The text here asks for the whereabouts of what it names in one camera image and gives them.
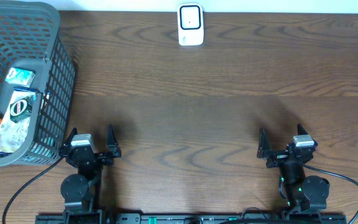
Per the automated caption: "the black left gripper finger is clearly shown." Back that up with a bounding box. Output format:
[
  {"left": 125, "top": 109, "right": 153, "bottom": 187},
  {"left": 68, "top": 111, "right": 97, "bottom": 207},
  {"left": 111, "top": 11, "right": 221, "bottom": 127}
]
[
  {"left": 63, "top": 128, "right": 78, "bottom": 146},
  {"left": 106, "top": 124, "right": 119, "bottom": 151}
]

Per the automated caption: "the dark green round-logo box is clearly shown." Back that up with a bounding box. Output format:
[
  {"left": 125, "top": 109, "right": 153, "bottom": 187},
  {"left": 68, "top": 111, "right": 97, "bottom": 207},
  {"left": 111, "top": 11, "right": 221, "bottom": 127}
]
[{"left": 9, "top": 96, "right": 34, "bottom": 123}]

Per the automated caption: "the white blue-edged snack bag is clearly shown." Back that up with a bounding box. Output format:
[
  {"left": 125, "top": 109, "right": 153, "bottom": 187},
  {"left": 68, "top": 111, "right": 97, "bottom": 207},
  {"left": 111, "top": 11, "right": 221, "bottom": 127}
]
[{"left": 0, "top": 91, "right": 37, "bottom": 154}]

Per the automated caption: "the teal tissue pack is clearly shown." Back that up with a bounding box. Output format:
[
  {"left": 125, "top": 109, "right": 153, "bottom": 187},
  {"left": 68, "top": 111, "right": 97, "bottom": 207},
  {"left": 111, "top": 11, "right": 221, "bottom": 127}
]
[{"left": 5, "top": 67, "right": 35, "bottom": 87}]

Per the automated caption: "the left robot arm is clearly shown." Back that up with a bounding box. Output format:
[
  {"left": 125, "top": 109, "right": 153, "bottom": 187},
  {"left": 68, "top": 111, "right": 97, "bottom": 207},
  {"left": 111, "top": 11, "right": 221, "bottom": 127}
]
[{"left": 59, "top": 126, "right": 121, "bottom": 224}]

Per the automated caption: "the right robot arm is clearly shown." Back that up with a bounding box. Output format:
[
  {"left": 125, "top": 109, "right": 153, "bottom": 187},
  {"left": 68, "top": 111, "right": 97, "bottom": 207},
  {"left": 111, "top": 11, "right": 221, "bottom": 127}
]
[{"left": 257, "top": 124, "right": 330, "bottom": 213}]

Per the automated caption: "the white barcode scanner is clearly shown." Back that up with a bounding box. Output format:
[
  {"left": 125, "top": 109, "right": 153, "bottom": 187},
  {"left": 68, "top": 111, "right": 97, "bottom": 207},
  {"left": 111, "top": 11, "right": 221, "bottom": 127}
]
[{"left": 177, "top": 3, "right": 204, "bottom": 46}]

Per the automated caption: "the grey plastic mesh basket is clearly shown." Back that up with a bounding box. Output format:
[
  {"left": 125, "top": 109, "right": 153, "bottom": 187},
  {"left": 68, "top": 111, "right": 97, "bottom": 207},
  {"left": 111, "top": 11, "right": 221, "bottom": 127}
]
[{"left": 0, "top": 1, "right": 76, "bottom": 167}]

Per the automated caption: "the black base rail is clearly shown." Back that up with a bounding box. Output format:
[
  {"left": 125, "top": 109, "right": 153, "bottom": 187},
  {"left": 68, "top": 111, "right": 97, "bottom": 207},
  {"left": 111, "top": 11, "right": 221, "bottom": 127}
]
[{"left": 35, "top": 213, "right": 346, "bottom": 224}]

